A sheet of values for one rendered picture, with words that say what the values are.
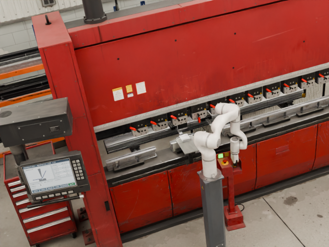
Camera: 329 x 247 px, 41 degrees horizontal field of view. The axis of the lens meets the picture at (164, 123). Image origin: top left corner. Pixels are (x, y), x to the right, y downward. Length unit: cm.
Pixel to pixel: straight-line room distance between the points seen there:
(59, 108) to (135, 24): 97
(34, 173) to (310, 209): 294
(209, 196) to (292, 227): 122
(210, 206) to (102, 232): 114
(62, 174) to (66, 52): 92
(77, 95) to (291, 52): 210
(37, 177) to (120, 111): 99
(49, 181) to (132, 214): 132
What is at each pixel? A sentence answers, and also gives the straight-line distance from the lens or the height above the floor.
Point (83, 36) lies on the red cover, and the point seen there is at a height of 224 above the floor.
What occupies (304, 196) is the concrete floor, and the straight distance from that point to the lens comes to 512.
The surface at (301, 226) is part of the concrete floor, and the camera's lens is 479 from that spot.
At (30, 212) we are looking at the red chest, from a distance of 459.
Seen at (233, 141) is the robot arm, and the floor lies 106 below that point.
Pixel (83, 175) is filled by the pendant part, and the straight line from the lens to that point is 340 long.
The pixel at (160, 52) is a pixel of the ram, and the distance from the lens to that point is 380.
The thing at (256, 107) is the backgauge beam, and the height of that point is 94.
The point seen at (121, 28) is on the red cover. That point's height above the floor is 224.
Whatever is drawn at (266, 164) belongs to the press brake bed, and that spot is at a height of 45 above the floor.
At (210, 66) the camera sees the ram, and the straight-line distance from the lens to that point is 404.
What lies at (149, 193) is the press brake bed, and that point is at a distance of 439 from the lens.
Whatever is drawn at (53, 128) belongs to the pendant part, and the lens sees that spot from 320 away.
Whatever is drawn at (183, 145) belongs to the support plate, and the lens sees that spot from 419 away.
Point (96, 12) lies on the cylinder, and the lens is 363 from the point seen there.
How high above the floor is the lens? 342
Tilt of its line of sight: 32 degrees down
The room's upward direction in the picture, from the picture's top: 8 degrees counter-clockwise
